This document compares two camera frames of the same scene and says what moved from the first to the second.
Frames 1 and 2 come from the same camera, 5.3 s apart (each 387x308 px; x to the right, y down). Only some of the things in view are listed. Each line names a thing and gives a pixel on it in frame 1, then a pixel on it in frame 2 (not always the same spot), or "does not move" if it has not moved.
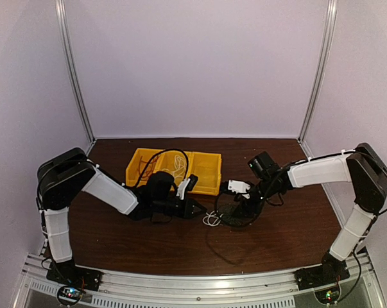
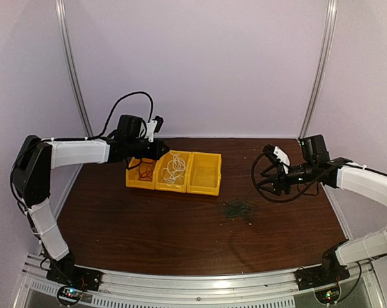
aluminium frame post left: x=61 y=11 does not move
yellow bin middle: x=174 y=162 does not move
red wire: x=149 y=167 does not move
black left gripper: x=190 y=203 -> x=156 y=154
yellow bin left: x=138 y=162 does not move
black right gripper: x=246 y=207 -> x=281 y=181
